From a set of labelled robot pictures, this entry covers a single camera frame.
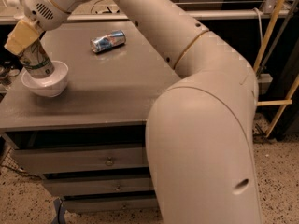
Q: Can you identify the grey drawer cabinet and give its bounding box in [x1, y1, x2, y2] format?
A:
[0, 21, 178, 204]

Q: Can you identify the white round lamp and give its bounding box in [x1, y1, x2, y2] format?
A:
[6, 0, 25, 20]

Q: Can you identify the middle grey drawer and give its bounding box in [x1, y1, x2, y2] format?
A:
[43, 174, 153, 196]

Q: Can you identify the white bowl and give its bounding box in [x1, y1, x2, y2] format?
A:
[21, 61, 69, 97]

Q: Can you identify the top grey drawer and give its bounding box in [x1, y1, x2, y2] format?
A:
[12, 144, 148, 174]

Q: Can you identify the metal rail frame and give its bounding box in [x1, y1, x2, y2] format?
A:
[0, 0, 299, 25]

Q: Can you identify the grey drawer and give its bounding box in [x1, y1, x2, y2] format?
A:
[12, 144, 148, 174]
[43, 174, 153, 196]
[64, 194, 158, 213]

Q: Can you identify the blue silver crushed can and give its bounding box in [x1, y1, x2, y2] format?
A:
[90, 30, 126, 53]

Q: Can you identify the white cable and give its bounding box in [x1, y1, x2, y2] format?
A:
[252, 7, 264, 42]

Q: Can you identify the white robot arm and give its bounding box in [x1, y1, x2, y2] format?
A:
[5, 0, 263, 224]

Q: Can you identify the green white 7up can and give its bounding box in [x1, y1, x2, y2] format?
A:
[20, 39, 54, 78]

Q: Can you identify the bottom grey drawer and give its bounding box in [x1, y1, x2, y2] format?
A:
[64, 194, 158, 213]

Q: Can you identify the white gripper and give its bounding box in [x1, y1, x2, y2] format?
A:
[4, 0, 75, 55]

